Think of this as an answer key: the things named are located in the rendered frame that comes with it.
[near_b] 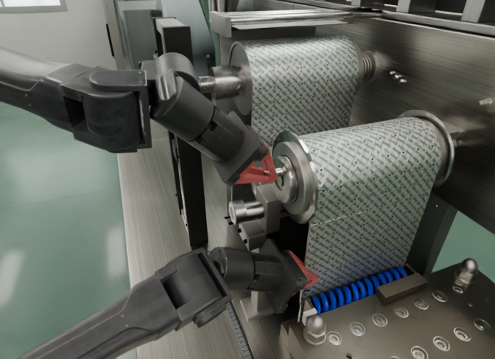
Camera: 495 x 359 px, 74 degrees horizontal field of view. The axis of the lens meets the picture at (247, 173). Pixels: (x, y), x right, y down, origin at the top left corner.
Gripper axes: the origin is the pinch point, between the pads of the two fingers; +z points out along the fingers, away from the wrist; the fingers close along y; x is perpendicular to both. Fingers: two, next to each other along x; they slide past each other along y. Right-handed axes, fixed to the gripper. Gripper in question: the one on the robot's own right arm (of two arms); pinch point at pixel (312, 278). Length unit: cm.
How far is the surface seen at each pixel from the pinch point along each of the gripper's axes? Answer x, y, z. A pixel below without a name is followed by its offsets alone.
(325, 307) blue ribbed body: -2.9, 3.4, 2.7
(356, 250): 7.6, 0.3, 5.1
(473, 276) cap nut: 12.2, 8.5, 26.7
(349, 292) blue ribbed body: 0.3, 2.8, 7.0
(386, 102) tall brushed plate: 32.3, -23.2, 16.7
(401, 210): 17.1, 0.3, 8.7
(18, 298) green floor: -143, -122, -33
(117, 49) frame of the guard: 6, -102, -30
